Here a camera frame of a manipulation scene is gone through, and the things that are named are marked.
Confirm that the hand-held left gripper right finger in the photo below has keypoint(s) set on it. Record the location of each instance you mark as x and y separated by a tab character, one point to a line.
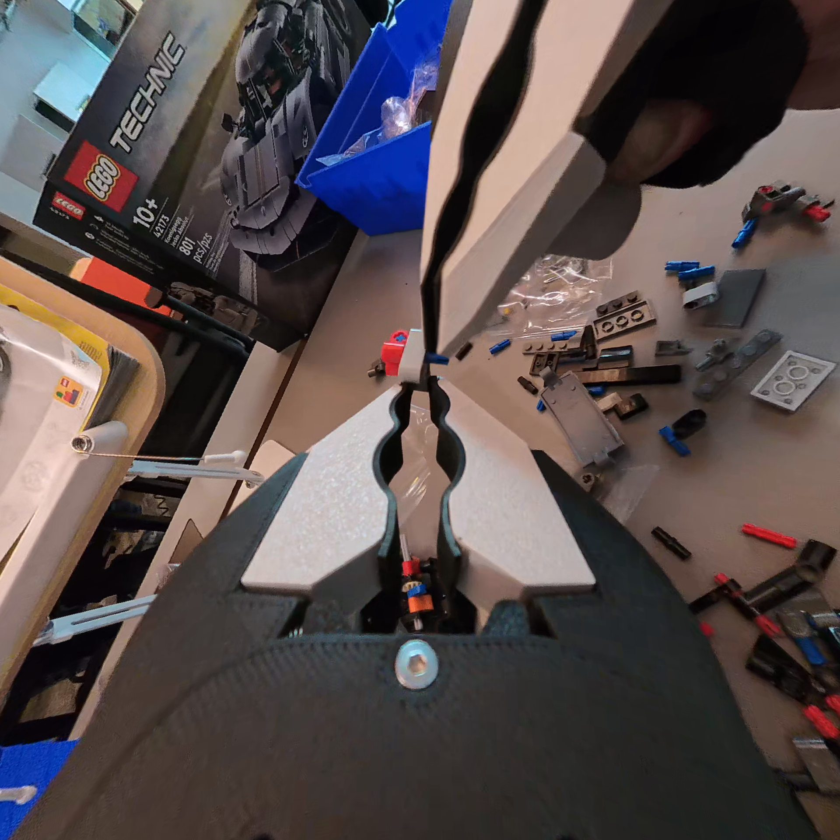
518	525

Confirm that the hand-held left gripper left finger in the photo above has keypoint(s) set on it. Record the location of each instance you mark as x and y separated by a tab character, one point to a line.
321	525

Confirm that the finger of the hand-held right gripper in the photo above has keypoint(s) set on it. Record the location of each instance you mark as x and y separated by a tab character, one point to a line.
558	98
459	98

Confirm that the partly built lego engine block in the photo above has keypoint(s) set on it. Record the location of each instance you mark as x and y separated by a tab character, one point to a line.
417	590

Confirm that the dark grey lego panel assembly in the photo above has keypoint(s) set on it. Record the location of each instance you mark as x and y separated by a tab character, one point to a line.
581	420

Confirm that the light grey red lego subassembly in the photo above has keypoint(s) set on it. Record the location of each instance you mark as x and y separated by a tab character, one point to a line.
410	358

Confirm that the pile of lego pieces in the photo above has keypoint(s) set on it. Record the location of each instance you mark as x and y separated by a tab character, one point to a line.
794	377

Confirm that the black lego set box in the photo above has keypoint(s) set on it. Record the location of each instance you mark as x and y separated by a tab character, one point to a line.
197	164

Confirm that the lego instruction booklet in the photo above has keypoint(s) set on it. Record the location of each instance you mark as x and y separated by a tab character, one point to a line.
39	407

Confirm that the person's right hand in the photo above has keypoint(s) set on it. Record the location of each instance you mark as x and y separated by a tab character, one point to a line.
663	138

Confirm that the clear bag in bin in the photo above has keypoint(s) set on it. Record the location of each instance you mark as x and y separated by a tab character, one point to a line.
400	111

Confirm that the small empty clear bag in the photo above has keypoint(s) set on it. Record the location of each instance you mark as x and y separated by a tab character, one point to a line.
623	489

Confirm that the blue plastic bin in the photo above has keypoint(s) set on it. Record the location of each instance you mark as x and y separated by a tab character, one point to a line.
367	177

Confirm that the small clear zip bag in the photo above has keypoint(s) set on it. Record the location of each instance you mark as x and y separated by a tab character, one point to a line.
558	275

